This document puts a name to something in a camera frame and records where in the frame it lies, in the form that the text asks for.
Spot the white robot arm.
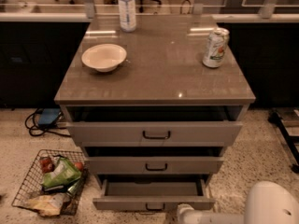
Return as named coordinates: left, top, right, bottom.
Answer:
left=177, top=181, right=299, bottom=224

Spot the green chip bag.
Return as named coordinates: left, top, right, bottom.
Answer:
left=41, top=157, right=81, bottom=189

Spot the black floor cable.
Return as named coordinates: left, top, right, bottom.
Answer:
left=24, top=107, right=72, bottom=138

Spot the black wire basket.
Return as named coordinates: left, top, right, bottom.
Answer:
left=12, top=149, right=88, bottom=216

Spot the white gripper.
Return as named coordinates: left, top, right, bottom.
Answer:
left=177, top=203, right=194, bottom=224

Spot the grey drawer cabinet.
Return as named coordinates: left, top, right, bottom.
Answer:
left=55, top=15, right=255, bottom=198

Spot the yellow snack bag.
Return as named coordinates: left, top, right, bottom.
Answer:
left=25, top=193, right=65, bottom=217

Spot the green white soda can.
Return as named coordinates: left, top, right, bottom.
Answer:
left=203, top=28, right=230, bottom=68

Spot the blue power box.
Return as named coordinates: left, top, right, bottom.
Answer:
left=37, top=108, right=61, bottom=126

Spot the grey drawer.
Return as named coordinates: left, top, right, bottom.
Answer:
left=93, top=179, right=215, bottom=212
left=67, top=106, right=242, bottom=147
left=85, top=147, right=223, bottom=175

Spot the red apple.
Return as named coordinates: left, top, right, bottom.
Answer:
left=74, top=161, right=84, bottom=171

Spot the clear plastic water bottle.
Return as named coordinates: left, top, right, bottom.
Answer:
left=118, top=0, right=136, bottom=32

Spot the white ceramic bowl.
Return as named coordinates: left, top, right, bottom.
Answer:
left=81, top=44, right=127, bottom=72

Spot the black metal stand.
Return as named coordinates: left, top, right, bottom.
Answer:
left=268, top=108, right=299, bottom=174

